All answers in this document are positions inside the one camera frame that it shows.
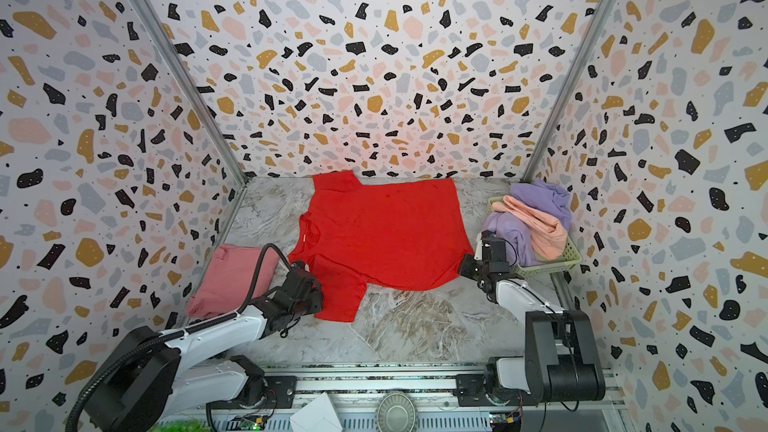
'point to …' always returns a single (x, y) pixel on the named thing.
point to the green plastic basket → (571, 258)
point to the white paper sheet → (320, 415)
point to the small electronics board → (253, 423)
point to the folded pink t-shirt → (229, 280)
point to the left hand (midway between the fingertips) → (320, 292)
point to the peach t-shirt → (549, 236)
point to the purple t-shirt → (540, 197)
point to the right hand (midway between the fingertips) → (460, 254)
